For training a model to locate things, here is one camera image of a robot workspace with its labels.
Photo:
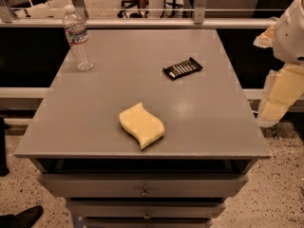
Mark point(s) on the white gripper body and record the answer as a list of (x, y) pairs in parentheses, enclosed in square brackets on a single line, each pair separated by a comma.
[(291, 37)]

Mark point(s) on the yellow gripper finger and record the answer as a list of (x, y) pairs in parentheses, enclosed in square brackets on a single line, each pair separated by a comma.
[(266, 38), (281, 90)]

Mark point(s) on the clear plastic water bottle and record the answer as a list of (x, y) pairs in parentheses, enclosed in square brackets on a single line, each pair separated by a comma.
[(77, 37)]

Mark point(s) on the grey drawer cabinet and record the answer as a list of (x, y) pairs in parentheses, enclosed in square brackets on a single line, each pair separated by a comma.
[(211, 136)]

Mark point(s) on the black office chair centre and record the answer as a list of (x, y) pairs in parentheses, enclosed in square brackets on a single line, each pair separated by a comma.
[(133, 9)]

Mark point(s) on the yellow wavy sponge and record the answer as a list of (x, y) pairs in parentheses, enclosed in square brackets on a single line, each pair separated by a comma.
[(142, 125)]

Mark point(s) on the top drawer knob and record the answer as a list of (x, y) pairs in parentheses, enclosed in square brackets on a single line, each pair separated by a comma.
[(144, 193)]

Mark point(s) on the drawer knob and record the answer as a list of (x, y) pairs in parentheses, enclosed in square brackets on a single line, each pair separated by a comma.
[(146, 215), (144, 193)]

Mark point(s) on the grey metal railing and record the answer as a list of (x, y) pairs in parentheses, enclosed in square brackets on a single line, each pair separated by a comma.
[(103, 14)]

